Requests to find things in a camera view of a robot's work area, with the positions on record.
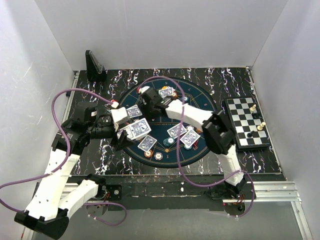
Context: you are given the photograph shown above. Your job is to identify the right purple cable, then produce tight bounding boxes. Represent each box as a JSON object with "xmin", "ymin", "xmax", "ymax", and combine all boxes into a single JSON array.
[{"xmin": 138, "ymin": 76, "xmax": 257, "ymax": 219}]

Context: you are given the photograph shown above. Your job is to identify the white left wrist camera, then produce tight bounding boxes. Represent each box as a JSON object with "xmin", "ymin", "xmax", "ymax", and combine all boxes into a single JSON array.
[{"xmin": 110, "ymin": 107, "xmax": 130, "ymax": 131}]

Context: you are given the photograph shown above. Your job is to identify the black chess piece upper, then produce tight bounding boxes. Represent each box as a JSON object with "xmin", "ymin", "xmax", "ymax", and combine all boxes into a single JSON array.
[{"xmin": 252, "ymin": 112, "xmax": 262, "ymax": 119}]

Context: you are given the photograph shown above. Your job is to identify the black card shoe stand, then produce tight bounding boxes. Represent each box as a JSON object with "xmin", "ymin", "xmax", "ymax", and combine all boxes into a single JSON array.
[{"xmin": 85, "ymin": 50, "xmax": 107, "ymax": 83}]

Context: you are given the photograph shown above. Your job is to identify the black white chessboard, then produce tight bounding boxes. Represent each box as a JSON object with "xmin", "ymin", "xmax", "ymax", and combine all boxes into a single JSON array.
[{"xmin": 224, "ymin": 97, "xmax": 271, "ymax": 151}]

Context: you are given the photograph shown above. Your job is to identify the round blue poker mat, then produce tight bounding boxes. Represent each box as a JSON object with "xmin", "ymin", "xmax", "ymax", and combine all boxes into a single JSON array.
[{"xmin": 124, "ymin": 77, "xmax": 217, "ymax": 168}]

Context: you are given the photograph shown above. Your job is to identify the white chess piece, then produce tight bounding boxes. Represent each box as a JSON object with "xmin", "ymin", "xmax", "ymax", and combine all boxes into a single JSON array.
[
  {"xmin": 257, "ymin": 122, "xmax": 266, "ymax": 131},
  {"xmin": 250, "ymin": 104, "xmax": 257, "ymax": 113}
]

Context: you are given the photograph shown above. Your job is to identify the green poker chip stack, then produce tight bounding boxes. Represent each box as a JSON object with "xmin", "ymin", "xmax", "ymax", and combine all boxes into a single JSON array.
[{"xmin": 163, "ymin": 137, "xmax": 175, "ymax": 148}]

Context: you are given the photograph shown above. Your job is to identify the blue white chips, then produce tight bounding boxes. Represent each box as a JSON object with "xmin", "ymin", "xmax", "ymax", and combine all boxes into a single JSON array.
[{"xmin": 186, "ymin": 125, "xmax": 194, "ymax": 131}]

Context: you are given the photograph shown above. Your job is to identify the blue card being drawn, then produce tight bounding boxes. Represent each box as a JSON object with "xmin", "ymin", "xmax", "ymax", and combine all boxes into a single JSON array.
[{"xmin": 130, "ymin": 118, "xmax": 151, "ymax": 139}]

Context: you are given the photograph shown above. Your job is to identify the aluminium frame rail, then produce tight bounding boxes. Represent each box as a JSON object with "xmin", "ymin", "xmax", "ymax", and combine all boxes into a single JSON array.
[{"xmin": 21, "ymin": 181, "xmax": 313, "ymax": 238}]

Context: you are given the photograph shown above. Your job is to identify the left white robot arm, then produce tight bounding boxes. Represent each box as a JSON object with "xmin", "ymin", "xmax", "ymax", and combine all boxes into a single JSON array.
[{"xmin": 14, "ymin": 101, "xmax": 133, "ymax": 240}]

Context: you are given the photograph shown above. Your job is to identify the black chess pawn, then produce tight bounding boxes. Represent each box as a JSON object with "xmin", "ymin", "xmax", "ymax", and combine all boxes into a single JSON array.
[{"xmin": 247, "ymin": 130, "xmax": 255, "ymax": 138}]

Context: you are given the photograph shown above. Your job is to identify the red yellow chip stack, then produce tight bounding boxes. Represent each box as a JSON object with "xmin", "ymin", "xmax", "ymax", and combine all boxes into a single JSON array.
[{"xmin": 144, "ymin": 150, "xmax": 153, "ymax": 158}]

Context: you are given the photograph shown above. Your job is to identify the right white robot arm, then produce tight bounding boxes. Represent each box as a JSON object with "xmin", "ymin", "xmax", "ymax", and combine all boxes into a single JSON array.
[{"xmin": 137, "ymin": 86, "xmax": 246, "ymax": 199}]

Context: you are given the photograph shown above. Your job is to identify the purple cable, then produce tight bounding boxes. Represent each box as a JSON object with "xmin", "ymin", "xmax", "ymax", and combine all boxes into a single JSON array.
[
  {"xmin": 0, "ymin": 88, "xmax": 128, "ymax": 227},
  {"xmin": 138, "ymin": 76, "xmax": 257, "ymax": 219}
]

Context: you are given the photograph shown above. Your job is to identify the dealt blue playing card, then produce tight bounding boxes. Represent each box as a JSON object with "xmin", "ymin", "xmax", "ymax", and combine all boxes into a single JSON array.
[{"xmin": 126, "ymin": 105, "xmax": 143, "ymax": 118}]

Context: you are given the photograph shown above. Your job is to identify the red black triangle marker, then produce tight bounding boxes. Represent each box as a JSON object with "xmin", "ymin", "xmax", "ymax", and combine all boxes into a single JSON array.
[{"xmin": 193, "ymin": 140, "xmax": 198, "ymax": 150}]

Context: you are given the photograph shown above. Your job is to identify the blue white chip stack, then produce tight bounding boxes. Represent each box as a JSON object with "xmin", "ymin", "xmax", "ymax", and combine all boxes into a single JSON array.
[{"xmin": 154, "ymin": 152, "xmax": 163, "ymax": 161}]

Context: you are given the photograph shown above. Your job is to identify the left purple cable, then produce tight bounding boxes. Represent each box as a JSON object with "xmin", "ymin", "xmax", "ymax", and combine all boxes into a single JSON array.
[{"xmin": 0, "ymin": 88, "xmax": 128, "ymax": 227}]

